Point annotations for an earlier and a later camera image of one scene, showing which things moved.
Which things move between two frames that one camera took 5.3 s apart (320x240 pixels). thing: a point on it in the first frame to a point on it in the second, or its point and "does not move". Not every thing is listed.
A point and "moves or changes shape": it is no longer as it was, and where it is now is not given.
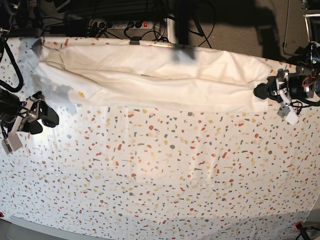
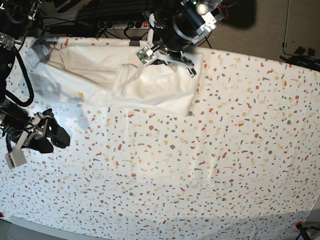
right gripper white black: (276, 88) to (162, 42)
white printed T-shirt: (139, 76) moves or changes shape
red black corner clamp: (302, 230) does not move
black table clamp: (135, 40) does not move
